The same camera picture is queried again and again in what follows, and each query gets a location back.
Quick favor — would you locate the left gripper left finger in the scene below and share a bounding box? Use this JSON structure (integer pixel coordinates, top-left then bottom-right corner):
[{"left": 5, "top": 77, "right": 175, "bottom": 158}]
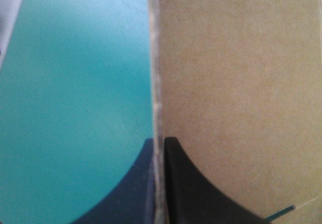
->
[{"left": 72, "top": 137, "right": 157, "bottom": 224}]

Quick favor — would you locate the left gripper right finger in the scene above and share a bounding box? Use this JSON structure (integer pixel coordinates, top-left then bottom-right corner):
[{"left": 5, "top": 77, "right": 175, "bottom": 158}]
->
[{"left": 164, "top": 136, "right": 268, "bottom": 224}]

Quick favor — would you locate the brown cardboard box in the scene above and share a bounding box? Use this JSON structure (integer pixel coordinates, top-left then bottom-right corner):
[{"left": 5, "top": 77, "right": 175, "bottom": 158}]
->
[{"left": 146, "top": 0, "right": 322, "bottom": 224}]

